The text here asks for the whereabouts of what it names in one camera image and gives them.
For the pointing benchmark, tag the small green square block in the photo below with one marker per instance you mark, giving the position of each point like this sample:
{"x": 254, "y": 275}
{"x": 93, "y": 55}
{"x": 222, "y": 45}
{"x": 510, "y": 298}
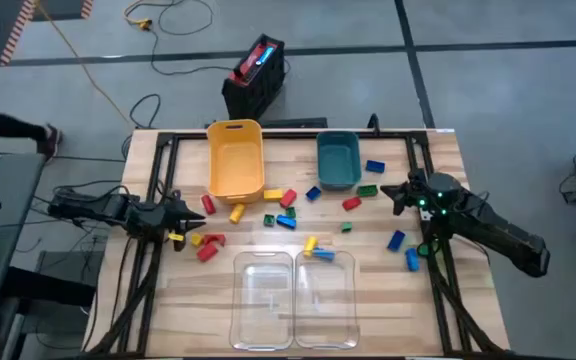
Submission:
{"x": 346, "y": 227}
{"x": 268, "y": 220}
{"x": 291, "y": 212}

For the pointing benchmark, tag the red brick block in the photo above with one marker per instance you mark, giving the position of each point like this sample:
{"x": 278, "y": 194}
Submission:
{"x": 288, "y": 198}
{"x": 207, "y": 252}
{"x": 351, "y": 203}

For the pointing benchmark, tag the grey desk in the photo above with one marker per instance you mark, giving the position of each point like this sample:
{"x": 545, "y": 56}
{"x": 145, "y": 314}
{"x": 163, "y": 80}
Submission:
{"x": 13, "y": 225}

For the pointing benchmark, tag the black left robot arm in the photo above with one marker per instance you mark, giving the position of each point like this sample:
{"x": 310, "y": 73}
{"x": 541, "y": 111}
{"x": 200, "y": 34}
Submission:
{"x": 93, "y": 207}

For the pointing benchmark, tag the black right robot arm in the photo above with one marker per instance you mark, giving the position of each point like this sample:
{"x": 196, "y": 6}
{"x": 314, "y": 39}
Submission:
{"x": 498, "y": 237}

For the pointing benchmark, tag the yellow cylinder block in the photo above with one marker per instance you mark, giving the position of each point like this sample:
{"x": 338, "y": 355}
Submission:
{"x": 237, "y": 213}
{"x": 310, "y": 245}

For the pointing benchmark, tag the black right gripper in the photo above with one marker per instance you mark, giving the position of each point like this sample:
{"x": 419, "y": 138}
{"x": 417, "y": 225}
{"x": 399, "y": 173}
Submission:
{"x": 420, "y": 192}

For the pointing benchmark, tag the small blue square block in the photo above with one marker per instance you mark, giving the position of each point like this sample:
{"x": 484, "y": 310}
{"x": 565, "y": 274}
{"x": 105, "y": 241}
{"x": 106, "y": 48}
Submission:
{"x": 313, "y": 193}

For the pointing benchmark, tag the red cylinder block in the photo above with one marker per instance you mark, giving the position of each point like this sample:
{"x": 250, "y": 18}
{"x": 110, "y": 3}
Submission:
{"x": 208, "y": 204}

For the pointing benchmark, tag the clear plastic bin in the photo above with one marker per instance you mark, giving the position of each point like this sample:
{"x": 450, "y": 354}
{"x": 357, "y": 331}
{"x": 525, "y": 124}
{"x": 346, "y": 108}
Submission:
{"x": 325, "y": 310}
{"x": 263, "y": 310}

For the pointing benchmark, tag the small yellow cube block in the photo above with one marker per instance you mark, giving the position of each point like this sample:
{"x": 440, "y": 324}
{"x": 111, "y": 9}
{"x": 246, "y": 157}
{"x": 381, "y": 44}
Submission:
{"x": 196, "y": 239}

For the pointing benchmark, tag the black floor box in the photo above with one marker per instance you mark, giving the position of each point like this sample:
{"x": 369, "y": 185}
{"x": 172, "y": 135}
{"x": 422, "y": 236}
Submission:
{"x": 53, "y": 287}

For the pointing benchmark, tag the yellow brick block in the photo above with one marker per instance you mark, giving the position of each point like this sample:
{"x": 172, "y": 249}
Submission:
{"x": 273, "y": 194}

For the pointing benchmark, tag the yellow plastic bin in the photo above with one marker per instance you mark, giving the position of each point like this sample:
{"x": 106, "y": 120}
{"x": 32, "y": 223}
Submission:
{"x": 235, "y": 165}

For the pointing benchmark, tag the black power strip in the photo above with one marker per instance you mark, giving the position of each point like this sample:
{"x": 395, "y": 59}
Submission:
{"x": 293, "y": 123}

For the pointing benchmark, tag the green brick block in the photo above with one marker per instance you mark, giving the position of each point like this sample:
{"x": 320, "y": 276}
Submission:
{"x": 367, "y": 190}
{"x": 422, "y": 249}

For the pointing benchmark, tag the blue brick block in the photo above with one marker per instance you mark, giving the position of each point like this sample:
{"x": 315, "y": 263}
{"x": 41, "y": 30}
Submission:
{"x": 286, "y": 221}
{"x": 323, "y": 254}
{"x": 375, "y": 166}
{"x": 396, "y": 240}

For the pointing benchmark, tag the red arch block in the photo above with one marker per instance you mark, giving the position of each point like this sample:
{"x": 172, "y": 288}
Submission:
{"x": 215, "y": 239}

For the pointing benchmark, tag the person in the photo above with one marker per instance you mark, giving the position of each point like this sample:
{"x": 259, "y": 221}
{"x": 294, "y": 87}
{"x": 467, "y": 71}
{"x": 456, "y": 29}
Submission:
{"x": 3, "y": 125}

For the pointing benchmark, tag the blue cylinder block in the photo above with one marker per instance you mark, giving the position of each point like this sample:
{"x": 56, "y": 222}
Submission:
{"x": 412, "y": 259}

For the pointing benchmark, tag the teal plastic bin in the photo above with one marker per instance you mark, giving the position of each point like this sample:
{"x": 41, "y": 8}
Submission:
{"x": 338, "y": 162}

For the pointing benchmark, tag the red power unit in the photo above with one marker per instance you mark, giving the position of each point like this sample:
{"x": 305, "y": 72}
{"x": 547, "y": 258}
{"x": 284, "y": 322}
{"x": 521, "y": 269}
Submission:
{"x": 249, "y": 65}

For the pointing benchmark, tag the black plastic crate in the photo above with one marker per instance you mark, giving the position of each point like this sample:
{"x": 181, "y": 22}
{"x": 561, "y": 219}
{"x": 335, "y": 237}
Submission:
{"x": 253, "y": 95}

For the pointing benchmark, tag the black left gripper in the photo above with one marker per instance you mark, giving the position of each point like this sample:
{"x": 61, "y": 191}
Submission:
{"x": 158, "y": 220}

